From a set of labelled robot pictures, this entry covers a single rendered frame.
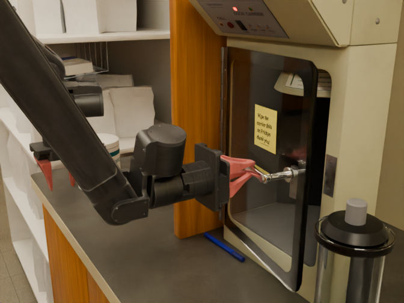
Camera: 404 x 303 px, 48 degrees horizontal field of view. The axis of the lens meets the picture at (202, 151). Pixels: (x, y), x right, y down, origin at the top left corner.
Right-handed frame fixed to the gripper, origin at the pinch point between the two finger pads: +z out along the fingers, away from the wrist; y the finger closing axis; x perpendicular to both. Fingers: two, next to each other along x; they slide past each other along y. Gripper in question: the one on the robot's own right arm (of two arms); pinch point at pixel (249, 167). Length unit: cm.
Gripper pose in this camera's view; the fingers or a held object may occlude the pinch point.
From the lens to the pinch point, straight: 78.7
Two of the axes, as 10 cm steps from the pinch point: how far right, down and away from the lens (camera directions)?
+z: 8.5, -1.6, 5.0
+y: 0.0, -9.5, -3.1
